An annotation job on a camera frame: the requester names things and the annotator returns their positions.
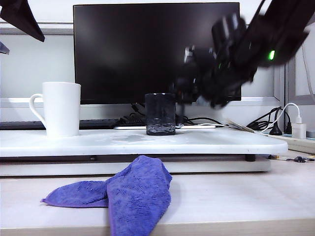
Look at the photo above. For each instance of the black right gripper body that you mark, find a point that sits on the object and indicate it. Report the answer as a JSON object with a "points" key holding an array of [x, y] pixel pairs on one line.
{"points": [[216, 76]]}

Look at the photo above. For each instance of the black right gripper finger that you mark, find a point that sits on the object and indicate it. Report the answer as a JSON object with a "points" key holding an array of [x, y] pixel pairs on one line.
{"points": [[180, 87], [188, 98]]}

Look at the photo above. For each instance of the black textured cup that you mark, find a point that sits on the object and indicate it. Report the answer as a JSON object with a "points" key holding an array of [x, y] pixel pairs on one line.
{"points": [[160, 115]]}

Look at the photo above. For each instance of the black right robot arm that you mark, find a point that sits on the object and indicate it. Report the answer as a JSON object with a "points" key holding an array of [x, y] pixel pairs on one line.
{"points": [[278, 32]]}

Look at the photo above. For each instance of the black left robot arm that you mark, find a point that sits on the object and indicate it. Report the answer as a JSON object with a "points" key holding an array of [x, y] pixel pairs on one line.
{"points": [[22, 17]]}

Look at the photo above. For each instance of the white platform board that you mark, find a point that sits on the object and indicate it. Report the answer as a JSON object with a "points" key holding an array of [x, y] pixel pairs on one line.
{"points": [[209, 143]]}

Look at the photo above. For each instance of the paper booklet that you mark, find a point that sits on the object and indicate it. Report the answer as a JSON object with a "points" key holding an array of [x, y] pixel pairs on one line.
{"points": [[237, 125]]}

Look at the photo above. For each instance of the black computer monitor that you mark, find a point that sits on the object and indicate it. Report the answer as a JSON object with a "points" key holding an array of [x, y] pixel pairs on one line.
{"points": [[137, 54]]}

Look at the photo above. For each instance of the white base board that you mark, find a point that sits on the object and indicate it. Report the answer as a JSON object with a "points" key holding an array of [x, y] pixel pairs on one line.
{"points": [[209, 167]]}

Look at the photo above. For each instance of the black plug with round base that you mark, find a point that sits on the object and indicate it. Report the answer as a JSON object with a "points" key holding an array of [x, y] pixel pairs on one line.
{"points": [[275, 130]]}

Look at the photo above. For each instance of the black rubber foot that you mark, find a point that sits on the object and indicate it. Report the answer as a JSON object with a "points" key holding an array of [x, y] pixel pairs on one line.
{"points": [[250, 158]]}

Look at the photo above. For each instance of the black power plug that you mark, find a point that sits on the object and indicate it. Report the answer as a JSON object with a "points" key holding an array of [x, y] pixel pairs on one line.
{"points": [[289, 126]]}

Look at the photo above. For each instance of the black keyboard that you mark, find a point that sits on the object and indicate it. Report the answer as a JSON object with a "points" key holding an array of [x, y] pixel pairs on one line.
{"points": [[98, 123]]}

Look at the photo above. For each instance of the white charger adapter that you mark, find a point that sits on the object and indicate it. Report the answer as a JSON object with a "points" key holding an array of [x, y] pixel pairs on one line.
{"points": [[299, 129]]}

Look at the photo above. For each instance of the white power strip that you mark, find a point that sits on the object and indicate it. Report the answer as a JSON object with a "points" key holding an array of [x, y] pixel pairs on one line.
{"points": [[299, 145]]}

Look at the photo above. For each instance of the purple microfiber cloth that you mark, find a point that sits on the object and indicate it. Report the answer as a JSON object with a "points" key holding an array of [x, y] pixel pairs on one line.
{"points": [[137, 196]]}

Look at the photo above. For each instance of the small black desk item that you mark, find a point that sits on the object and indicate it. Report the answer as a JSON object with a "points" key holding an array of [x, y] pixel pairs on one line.
{"points": [[299, 159]]}

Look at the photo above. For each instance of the white ceramic mug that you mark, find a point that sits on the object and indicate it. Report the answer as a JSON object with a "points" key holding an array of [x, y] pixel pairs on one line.
{"points": [[62, 110]]}

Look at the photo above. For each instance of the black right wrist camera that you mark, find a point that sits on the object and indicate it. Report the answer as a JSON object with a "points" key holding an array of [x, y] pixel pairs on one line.
{"points": [[229, 29]]}

